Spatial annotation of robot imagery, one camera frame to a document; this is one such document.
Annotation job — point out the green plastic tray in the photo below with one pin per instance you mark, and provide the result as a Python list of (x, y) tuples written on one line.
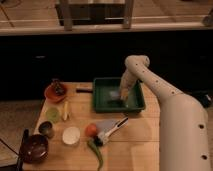
[(103, 102)]

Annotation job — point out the wooden stool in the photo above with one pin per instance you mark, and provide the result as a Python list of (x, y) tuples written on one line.
[(94, 12)]

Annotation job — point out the dark red bowl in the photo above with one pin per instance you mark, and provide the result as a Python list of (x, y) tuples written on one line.
[(34, 149)]

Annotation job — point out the grey cloth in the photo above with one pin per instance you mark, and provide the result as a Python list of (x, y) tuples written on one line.
[(105, 125)]

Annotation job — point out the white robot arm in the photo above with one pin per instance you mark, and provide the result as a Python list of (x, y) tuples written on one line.
[(183, 139)]

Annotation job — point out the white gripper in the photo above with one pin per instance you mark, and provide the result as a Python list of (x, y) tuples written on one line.
[(127, 82)]

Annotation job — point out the brown pine cone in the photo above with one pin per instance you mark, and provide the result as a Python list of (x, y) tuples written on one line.
[(57, 87)]

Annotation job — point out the green chili pepper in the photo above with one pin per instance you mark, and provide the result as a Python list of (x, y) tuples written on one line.
[(96, 151)]

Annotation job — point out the blue sponge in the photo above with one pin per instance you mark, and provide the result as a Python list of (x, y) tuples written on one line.
[(114, 95)]

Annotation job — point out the black marker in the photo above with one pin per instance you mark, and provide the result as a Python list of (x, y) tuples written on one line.
[(84, 90)]

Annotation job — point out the metal cup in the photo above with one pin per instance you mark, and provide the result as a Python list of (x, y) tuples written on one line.
[(46, 129)]

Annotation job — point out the white black handled knife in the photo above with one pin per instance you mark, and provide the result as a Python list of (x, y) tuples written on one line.
[(103, 136)]

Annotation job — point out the orange bowl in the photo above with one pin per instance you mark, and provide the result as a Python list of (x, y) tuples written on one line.
[(51, 96)]

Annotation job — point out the red tomato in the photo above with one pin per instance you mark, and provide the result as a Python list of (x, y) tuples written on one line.
[(91, 130)]

